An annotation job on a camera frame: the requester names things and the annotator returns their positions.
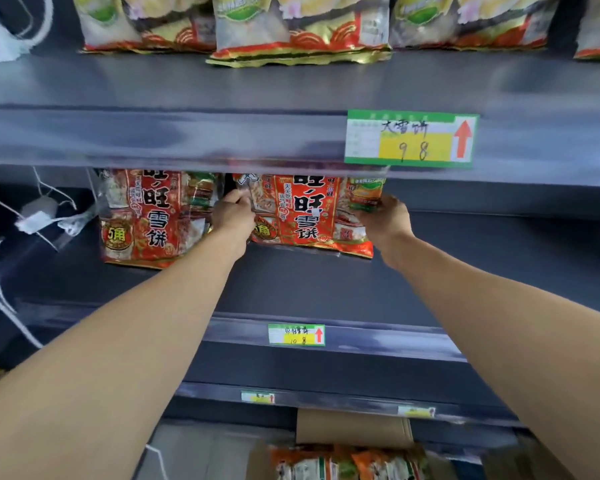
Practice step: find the person's left hand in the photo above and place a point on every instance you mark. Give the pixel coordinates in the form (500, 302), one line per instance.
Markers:
(235, 219)

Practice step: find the yellow green price label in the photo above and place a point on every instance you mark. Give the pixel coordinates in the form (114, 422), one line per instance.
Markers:
(296, 335)
(257, 397)
(412, 139)
(416, 412)

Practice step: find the person's right hand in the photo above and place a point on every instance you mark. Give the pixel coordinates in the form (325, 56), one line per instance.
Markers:
(387, 227)

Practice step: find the person's right forearm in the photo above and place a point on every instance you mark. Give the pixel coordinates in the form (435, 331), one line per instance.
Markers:
(520, 354)

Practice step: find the person's left forearm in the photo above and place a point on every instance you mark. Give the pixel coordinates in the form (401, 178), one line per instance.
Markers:
(105, 374)

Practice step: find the red rice cracker bag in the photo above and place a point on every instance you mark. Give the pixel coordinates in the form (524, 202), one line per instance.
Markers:
(305, 214)
(150, 219)

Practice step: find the white extension socket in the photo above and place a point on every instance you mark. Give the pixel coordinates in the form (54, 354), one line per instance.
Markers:
(77, 222)

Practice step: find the plain brown cardboard box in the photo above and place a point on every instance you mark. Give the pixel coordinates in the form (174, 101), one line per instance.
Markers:
(355, 427)

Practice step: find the small white hanging adapter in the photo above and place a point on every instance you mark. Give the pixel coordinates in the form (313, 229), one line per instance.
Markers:
(35, 217)

